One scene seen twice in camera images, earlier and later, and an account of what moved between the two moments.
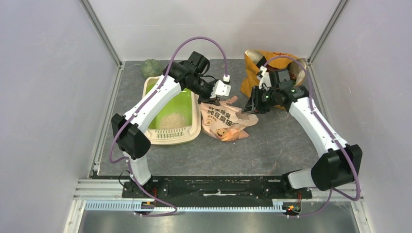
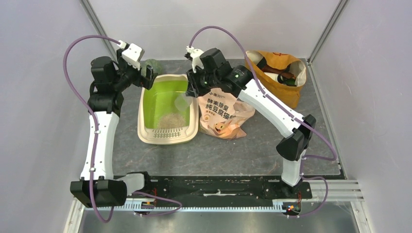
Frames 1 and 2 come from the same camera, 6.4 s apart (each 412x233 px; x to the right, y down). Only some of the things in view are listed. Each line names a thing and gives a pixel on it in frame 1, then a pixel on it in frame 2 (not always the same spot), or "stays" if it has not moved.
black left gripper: [200, 99] → [145, 82]
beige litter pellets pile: [172, 121] stays
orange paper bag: [275, 61] stays
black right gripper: [253, 105] → [194, 87]
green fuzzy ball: [151, 67] stays
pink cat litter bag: [223, 121] stays
